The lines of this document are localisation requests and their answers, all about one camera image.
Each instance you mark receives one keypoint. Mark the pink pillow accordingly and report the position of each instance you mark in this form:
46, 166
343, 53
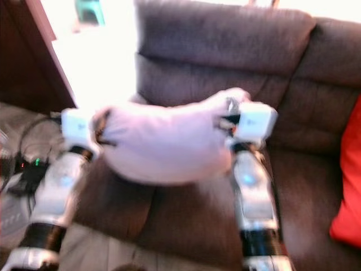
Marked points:
163, 141

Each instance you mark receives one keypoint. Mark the brown fabric sofa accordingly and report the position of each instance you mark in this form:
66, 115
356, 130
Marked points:
203, 56

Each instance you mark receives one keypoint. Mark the white flat device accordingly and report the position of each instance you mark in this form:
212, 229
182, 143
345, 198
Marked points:
11, 217

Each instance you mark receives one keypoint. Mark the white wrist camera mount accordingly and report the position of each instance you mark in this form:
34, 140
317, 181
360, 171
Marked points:
78, 131
256, 121

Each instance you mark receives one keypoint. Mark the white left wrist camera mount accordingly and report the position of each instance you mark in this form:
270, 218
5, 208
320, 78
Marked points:
78, 131

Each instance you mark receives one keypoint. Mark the teal plastic stool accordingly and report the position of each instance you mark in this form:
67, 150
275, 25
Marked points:
90, 11

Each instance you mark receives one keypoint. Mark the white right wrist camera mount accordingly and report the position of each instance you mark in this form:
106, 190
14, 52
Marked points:
256, 121

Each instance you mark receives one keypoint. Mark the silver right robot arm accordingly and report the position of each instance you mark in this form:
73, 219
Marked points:
254, 192

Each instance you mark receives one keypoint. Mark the black power strip with lights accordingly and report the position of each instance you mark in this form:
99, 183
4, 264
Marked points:
34, 174

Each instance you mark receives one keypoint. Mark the dark wooden cabinet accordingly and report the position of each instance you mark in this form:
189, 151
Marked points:
28, 56

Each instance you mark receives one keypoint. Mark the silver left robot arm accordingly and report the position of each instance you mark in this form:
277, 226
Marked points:
59, 192

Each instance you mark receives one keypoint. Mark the red pillow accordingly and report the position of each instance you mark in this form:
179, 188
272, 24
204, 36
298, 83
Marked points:
348, 186

